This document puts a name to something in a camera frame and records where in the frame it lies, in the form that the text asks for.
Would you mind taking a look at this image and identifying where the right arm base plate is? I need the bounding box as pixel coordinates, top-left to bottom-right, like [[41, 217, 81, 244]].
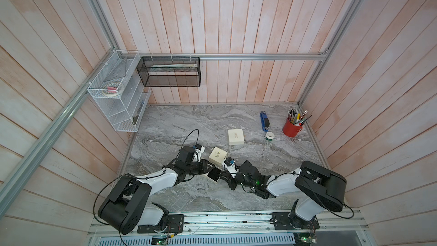
[[269, 212, 320, 231]]

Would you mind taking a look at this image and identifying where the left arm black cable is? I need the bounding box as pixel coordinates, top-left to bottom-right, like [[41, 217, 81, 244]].
[[93, 129, 200, 246]]

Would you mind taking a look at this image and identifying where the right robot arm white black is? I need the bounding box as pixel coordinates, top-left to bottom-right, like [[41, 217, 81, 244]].
[[218, 158, 347, 222]]

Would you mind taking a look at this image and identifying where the aluminium frame horizontal bar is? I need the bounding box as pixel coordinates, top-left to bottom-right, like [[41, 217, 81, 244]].
[[120, 51, 327, 61]]

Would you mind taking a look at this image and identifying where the blue stapler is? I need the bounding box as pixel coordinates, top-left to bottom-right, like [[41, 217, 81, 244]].
[[260, 111, 270, 132]]

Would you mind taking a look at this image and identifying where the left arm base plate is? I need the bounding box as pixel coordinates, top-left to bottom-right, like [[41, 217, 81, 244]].
[[137, 214, 184, 235]]

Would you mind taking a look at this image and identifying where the black mesh basket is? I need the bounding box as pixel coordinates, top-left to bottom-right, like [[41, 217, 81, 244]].
[[137, 56, 201, 87]]

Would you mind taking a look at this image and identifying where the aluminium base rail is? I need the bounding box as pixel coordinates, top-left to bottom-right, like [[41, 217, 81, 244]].
[[86, 207, 369, 238]]

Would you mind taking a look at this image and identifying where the white wire shelf rack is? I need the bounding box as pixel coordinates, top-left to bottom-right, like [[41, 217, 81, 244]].
[[88, 50, 151, 132]]

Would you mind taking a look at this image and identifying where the pens bundle in cup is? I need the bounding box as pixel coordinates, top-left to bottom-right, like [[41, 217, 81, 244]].
[[287, 109, 311, 126]]

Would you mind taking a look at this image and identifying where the tape roll in rack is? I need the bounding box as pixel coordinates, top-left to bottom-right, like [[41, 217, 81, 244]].
[[101, 82, 125, 97]]

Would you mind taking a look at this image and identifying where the small tape roll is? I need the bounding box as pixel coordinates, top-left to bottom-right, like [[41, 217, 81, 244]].
[[265, 132, 275, 141]]

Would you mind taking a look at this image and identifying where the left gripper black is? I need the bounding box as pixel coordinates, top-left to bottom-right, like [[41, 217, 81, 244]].
[[185, 159, 215, 175]]

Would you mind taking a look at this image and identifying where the red pen cup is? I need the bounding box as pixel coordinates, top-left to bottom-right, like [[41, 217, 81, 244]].
[[282, 119, 303, 137]]

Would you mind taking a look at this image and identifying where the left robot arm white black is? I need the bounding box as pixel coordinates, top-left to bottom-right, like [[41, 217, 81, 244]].
[[97, 144, 215, 235]]

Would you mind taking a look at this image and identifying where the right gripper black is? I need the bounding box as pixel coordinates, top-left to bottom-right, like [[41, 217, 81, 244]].
[[218, 170, 257, 191]]

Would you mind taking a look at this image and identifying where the cream drawer jewelry box front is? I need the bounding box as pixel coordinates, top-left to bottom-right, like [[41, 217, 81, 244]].
[[206, 167, 222, 183]]

